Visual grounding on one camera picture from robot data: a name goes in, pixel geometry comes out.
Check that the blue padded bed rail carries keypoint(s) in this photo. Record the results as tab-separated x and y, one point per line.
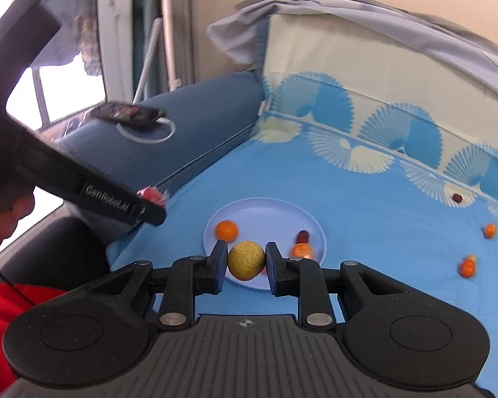
199	120

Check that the white pipe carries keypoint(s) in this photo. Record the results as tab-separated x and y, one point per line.
171	37

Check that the small orange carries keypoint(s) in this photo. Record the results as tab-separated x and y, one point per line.
489	230

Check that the plaid hanging clothes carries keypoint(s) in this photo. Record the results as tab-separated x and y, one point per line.
89	45

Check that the person's left hand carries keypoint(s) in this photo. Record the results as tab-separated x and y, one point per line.
0	228

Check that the dark red date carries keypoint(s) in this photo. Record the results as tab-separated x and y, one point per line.
456	197

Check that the black phone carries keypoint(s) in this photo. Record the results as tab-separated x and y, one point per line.
124	112

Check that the large orange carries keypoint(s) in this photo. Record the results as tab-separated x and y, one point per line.
226	231

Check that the grey curtain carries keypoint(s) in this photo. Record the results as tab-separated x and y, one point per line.
186	25

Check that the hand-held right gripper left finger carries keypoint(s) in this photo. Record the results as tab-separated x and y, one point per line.
222	266

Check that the person's red clothing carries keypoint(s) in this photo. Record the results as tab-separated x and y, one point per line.
8	331

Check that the light purple plate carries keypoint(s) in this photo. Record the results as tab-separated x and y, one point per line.
269	219

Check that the grey blanket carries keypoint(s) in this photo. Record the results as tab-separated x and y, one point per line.
357	12

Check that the blue fan-print bedsheet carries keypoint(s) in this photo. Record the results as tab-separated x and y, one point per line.
377	224

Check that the white window frame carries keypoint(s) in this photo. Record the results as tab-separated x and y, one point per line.
116	37

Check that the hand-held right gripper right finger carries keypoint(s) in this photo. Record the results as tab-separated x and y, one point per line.
272	269

